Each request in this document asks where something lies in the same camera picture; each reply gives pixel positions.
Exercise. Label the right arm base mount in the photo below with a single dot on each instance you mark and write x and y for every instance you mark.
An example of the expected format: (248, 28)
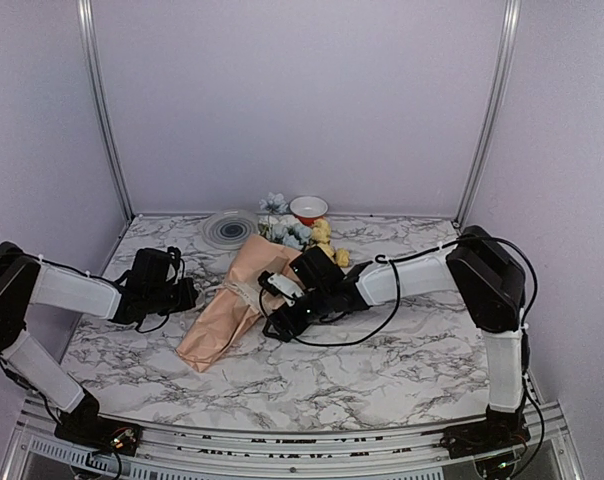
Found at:
(499, 430)

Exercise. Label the aluminium front rail frame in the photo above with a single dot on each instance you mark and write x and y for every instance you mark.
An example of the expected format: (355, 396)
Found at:
(427, 451)

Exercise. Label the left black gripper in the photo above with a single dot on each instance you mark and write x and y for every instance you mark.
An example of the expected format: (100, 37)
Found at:
(188, 296)

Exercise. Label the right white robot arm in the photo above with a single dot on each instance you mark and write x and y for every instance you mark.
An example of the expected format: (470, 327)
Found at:
(478, 266)

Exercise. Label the right aluminium corner post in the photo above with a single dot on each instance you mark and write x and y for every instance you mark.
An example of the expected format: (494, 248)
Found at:
(497, 92)

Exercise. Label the blue fake flower stem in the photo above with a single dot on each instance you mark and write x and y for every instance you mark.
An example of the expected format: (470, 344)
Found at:
(278, 225)

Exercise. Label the aluminium corner post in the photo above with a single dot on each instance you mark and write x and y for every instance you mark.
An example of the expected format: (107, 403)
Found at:
(497, 92)
(98, 93)

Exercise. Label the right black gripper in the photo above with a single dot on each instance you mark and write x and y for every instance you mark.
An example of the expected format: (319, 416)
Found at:
(281, 323)

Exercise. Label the yellow fake flower stem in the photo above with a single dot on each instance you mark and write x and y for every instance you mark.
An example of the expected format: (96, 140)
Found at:
(321, 237)

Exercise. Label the left aluminium corner post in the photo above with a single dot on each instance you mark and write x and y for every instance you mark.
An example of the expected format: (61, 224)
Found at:
(98, 93)

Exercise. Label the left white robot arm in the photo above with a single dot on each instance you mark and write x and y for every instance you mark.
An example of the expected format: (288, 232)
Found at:
(30, 282)

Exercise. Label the grey striped plate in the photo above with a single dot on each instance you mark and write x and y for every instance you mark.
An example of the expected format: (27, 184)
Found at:
(229, 229)

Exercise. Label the orange and white bowl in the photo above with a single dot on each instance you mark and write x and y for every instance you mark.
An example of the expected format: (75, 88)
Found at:
(308, 209)

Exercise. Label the white ribbon strip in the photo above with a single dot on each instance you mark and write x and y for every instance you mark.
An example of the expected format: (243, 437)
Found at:
(248, 291)

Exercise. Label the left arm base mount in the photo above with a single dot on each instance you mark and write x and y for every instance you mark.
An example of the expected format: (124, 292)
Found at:
(85, 426)

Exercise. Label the peach wrapping paper sheet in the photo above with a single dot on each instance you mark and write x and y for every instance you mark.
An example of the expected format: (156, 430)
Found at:
(227, 318)

